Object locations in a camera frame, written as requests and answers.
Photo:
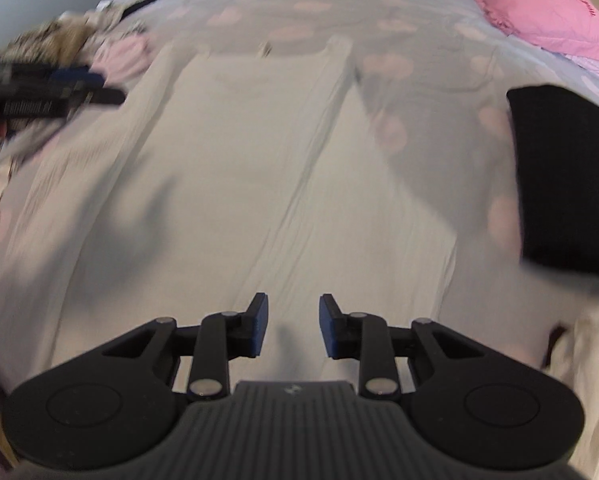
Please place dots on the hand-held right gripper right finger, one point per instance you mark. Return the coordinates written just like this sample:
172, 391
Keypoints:
327, 327

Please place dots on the light pink garment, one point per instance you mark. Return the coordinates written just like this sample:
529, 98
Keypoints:
122, 57

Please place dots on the cream ribbed long-sleeve top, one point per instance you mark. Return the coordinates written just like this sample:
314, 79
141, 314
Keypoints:
239, 160

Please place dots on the black folded cloth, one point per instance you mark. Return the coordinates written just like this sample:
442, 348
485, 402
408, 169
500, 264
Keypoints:
569, 180

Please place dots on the white crumpled garment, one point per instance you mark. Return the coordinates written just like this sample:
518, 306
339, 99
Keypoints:
104, 12

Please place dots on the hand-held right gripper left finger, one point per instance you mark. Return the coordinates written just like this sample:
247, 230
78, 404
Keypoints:
260, 325

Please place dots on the black garment strip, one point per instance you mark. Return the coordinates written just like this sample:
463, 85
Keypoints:
137, 6

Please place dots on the pink pillow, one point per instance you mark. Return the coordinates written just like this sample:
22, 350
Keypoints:
534, 5

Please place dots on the brown striped garment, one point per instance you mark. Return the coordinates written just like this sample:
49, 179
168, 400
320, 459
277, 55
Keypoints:
54, 45

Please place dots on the bed with polka dot sheet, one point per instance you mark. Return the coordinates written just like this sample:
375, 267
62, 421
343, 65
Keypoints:
419, 45

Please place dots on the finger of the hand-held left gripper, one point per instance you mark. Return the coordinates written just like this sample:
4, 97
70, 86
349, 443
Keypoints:
77, 77
99, 96

